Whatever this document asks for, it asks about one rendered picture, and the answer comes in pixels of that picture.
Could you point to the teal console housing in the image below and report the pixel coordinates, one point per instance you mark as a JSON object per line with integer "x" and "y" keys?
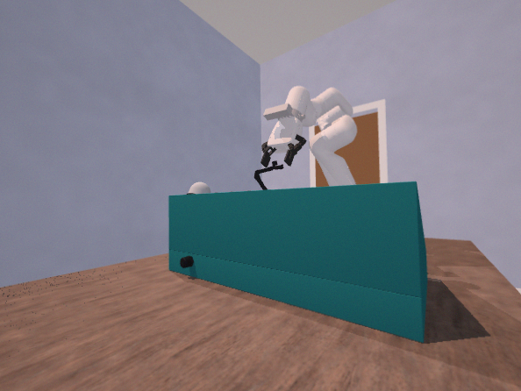
{"x": 355, "y": 252}

